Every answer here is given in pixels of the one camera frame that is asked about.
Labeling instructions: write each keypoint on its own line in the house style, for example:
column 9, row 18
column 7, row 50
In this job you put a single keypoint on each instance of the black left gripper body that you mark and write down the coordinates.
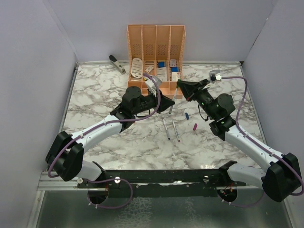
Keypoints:
column 148, row 102

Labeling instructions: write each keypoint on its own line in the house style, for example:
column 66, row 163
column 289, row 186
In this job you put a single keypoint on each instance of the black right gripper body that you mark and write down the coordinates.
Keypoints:
column 202, row 96

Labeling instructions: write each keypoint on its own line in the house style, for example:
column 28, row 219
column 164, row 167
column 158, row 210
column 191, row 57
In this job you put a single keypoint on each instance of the green white pen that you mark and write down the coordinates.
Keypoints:
column 173, row 99

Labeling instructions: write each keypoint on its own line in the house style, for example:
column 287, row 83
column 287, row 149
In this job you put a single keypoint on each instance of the blue white pen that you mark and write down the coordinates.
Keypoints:
column 166, row 129

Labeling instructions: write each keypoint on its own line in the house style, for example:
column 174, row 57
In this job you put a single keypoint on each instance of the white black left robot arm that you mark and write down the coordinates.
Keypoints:
column 66, row 155

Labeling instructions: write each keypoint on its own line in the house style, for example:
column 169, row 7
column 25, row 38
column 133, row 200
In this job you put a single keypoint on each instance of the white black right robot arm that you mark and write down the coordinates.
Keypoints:
column 278, row 174

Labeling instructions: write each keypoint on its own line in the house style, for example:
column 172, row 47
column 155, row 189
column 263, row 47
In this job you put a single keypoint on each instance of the pink tipped white pen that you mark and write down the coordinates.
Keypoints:
column 176, row 131

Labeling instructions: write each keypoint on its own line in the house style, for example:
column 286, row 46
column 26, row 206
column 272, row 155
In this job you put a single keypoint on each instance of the white red labelled box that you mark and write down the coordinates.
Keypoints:
column 175, row 76

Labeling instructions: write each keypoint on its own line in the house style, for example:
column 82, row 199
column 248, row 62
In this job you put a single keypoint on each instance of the white oval label card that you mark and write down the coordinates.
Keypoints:
column 136, row 68

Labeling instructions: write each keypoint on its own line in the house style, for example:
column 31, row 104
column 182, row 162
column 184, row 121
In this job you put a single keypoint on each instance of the blue small box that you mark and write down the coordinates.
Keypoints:
column 161, row 64

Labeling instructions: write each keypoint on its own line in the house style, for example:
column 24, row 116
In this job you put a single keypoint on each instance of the peach plastic desk organizer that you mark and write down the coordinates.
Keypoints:
column 154, row 43

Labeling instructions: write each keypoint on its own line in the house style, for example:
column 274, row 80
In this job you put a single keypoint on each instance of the grey black stapler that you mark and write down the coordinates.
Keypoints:
column 114, row 62

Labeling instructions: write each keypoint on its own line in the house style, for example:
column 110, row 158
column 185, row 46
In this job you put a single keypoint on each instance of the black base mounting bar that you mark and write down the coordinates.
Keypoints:
column 160, row 183

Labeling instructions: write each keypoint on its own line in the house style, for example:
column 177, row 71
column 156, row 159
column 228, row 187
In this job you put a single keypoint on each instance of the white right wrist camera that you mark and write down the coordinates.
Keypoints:
column 215, row 75

